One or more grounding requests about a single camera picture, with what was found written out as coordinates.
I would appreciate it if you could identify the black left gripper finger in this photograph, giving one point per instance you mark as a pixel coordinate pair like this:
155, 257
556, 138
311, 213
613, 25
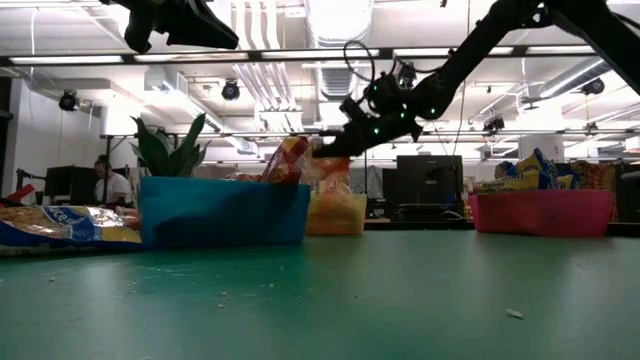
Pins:
200, 30

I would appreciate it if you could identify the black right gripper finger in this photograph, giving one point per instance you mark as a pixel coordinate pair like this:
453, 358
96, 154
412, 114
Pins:
340, 149

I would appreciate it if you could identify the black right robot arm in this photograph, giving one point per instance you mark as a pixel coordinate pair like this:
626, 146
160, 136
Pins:
475, 50

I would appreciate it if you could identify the black ceiling spotlight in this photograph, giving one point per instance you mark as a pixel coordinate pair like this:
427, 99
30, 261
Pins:
407, 75
230, 91
593, 87
494, 124
68, 101

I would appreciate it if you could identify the yellow plastic bin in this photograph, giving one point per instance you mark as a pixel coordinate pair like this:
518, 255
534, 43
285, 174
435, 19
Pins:
335, 220

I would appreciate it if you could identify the white ceiling pipes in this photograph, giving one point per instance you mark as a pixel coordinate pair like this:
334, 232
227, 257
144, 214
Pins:
270, 50

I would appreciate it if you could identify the black background monitor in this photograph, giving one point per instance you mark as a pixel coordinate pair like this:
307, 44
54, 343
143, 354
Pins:
70, 185
430, 185

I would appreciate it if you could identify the overhead beam with light strips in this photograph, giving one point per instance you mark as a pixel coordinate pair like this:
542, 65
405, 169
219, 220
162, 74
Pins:
65, 60

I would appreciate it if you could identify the green snake plant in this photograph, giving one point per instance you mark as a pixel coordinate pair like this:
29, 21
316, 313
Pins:
160, 155

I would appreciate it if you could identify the blue plastic bin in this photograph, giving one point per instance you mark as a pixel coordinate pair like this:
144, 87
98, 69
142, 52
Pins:
225, 215

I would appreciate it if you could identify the white cylinder tank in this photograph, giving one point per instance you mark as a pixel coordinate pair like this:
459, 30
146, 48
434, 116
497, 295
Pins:
542, 145

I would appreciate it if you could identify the green table mat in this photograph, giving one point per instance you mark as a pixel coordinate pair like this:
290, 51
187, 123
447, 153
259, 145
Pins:
320, 310

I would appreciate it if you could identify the person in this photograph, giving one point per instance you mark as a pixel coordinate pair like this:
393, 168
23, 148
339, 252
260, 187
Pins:
115, 187

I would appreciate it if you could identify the pink plastic bin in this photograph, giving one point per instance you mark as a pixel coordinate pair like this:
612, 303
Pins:
542, 215

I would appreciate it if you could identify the red strip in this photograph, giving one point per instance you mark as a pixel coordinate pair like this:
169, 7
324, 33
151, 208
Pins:
25, 194

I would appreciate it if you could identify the orange patterned cloth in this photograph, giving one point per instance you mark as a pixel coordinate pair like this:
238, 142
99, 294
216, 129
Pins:
595, 175

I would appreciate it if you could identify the white noodle crumb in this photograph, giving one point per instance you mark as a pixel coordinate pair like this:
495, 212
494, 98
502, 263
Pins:
514, 314

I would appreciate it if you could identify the dark chair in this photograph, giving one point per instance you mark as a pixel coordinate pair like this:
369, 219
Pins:
630, 197

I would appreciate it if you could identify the silver ceiling air duct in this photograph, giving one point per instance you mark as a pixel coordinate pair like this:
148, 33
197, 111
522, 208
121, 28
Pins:
336, 82
570, 77

